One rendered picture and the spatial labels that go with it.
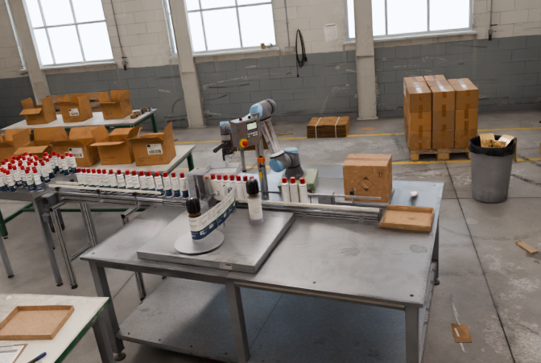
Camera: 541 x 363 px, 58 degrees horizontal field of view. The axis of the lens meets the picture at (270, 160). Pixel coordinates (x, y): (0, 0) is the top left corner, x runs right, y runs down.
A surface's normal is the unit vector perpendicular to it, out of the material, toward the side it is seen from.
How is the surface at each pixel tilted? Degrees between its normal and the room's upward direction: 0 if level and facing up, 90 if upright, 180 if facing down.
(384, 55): 90
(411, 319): 90
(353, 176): 90
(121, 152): 90
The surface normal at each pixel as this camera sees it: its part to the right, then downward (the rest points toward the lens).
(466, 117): -0.21, 0.33
